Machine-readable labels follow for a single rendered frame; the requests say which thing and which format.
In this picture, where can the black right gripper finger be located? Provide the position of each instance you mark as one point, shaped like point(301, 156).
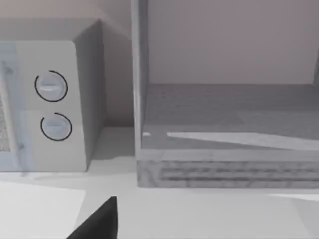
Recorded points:
point(104, 221)

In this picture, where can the pale microwave knob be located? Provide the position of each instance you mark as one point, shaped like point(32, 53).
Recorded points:
point(50, 85)
point(56, 126)

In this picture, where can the pale microwave oven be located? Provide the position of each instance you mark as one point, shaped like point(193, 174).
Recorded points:
point(49, 99)

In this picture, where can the grey open cabinet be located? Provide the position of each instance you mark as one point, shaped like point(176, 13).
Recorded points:
point(224, 124)

